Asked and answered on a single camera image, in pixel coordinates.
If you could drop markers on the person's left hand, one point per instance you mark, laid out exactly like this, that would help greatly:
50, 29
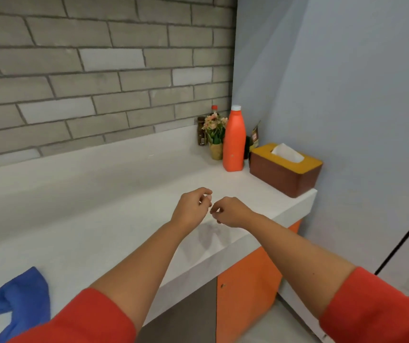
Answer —
190, 210

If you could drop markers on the person's right hand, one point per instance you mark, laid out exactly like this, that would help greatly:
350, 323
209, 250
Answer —
231, 212

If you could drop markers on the brown tissue box yellow lid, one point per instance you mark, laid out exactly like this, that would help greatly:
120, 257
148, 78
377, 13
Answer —
283, 175

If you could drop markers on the large red plastic bottle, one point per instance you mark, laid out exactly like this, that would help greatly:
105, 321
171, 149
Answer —
233, 142

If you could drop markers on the brown spice jar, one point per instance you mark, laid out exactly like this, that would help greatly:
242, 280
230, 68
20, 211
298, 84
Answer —
201, 133

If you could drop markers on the dark and yellow snack packet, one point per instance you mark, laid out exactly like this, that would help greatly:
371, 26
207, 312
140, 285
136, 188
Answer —
254, 135

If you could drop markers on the artificial flowers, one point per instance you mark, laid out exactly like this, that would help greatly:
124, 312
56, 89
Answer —
214, 133

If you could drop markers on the cola bottle with red cap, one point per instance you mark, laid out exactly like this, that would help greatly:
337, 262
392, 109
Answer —
214, 109

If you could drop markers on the blue cloth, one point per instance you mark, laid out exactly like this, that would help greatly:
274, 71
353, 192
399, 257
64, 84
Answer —
22, 300

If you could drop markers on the person's right forearm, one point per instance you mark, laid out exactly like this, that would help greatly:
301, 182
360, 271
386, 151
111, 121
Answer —
297, 264

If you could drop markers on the person's left forearm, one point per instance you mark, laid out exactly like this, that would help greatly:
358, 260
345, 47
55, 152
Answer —
140, 271

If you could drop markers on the white countertop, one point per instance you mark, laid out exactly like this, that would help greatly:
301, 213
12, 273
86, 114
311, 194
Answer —
83, 217

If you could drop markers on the red sleeve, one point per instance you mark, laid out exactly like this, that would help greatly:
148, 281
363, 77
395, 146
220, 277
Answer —
83, 321
376, 310

